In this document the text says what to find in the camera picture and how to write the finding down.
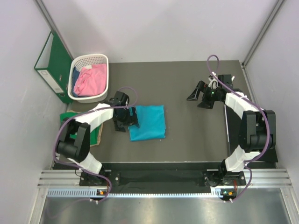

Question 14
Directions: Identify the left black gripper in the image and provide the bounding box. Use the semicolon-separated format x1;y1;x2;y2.
113;106;139;132

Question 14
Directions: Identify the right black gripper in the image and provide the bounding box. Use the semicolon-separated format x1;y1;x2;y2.
187;81;221;109

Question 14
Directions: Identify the teal t shirt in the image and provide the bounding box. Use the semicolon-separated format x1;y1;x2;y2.
128;105;166;141

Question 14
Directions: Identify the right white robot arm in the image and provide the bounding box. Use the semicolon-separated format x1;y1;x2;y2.
187;75;276;187

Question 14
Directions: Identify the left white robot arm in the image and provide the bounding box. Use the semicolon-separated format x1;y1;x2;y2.
54;91;139;186

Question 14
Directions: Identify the green folded t shirt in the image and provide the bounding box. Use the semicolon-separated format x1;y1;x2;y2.
59;111;102;147

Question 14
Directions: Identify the black board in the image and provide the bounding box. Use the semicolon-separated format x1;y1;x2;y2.
225;106;278;163

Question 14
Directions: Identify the pink t shirt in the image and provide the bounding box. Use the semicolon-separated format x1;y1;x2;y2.
74;64;107;97

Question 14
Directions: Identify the navy blue t shirt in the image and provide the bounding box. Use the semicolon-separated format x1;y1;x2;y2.
71;67;80;97

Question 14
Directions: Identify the white laundry basket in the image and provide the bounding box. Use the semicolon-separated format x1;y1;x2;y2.
68;54;109;103

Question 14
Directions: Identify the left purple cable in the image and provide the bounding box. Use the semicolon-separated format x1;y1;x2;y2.
53;86;139;203

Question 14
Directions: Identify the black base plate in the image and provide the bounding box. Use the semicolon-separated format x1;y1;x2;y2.
78;169;246;194

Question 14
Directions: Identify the grey cable duct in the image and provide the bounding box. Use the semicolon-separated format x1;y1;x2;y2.
47;188;233;199

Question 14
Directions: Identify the green ring binder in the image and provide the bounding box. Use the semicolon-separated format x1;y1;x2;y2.
34;32;72;104

